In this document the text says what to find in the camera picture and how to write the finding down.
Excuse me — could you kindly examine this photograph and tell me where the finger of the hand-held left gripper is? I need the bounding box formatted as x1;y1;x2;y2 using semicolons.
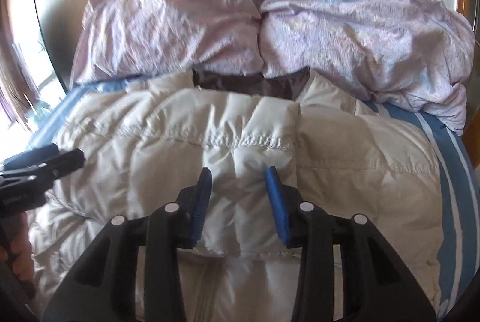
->
3;144;60;171
42;148;86;181

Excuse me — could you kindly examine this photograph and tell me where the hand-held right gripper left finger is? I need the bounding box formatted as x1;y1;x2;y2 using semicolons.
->
41;167;213;322

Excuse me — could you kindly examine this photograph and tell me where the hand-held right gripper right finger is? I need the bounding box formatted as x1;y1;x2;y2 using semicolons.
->
264;166;438;322

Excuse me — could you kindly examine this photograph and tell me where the beige puffer jacket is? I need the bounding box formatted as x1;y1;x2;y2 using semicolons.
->
28;67;451;322

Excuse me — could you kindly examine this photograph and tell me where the person's left hand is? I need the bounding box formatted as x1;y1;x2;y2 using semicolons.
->
0;213;37;298

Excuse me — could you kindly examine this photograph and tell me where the brown window curtain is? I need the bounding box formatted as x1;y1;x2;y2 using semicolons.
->
0;58;40;133

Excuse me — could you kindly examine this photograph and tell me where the bright window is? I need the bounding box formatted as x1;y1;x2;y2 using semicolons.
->
0;35;72;131

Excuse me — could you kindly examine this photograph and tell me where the blue white striped bedsheet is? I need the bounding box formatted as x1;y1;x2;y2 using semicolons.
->
30;78;480;322

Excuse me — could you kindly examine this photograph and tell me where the pink crumpled duvet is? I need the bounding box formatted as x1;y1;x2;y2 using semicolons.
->
70;0;477;137

